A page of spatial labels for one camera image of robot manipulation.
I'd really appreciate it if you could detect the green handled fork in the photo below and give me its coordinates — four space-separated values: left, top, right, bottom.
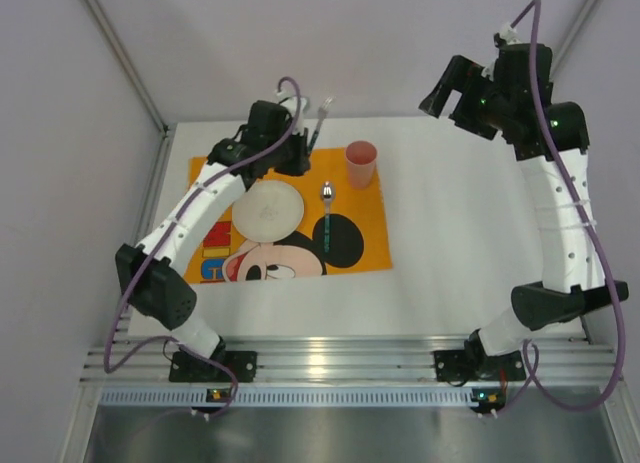
307 96 334 155

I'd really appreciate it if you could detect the cream round plate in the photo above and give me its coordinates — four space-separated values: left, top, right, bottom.
232 180 305 243

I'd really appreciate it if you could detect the green handled spoon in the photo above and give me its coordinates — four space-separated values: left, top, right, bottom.
321 181 336 253

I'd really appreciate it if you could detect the pink plastic cup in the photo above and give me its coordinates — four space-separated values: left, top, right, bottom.
345 140 378 189

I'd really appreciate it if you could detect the orange cartoon cloth placemat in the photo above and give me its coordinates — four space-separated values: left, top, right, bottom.
184 148 393 284

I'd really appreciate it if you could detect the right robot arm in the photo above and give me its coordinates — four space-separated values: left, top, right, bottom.
419 43 629 369

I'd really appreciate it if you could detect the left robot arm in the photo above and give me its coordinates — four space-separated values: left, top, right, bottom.
115 95 310 360

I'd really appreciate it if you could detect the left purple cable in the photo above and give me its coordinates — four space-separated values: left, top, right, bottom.
103 76 304 424

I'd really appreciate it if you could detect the purple cable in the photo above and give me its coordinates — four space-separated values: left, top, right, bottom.
499 0 629 419
103 76 304 424

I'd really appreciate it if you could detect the right aluminium frame post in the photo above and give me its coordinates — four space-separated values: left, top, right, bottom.
540 0 604 88

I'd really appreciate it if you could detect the aluminium frame post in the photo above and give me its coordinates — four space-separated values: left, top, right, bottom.
540 0 604 88
74 0 171 134

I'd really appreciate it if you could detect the left aluminium frame post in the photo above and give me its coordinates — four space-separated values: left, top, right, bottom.
74 0 171 134

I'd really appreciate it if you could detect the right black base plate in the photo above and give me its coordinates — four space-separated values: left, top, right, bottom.
433 349 527 386

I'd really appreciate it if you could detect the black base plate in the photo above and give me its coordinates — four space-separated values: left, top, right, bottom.
433 349 527 386
168 350 259 384

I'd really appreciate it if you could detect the aluminium mounting rail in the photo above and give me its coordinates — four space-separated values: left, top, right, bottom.
80 336 615 386

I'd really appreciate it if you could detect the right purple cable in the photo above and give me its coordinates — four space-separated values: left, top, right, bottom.
499 0 629 419

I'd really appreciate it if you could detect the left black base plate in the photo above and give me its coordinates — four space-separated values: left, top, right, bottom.
168 350 259 384

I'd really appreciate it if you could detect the perforated cable duct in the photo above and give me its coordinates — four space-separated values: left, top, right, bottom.
100 387 503 408

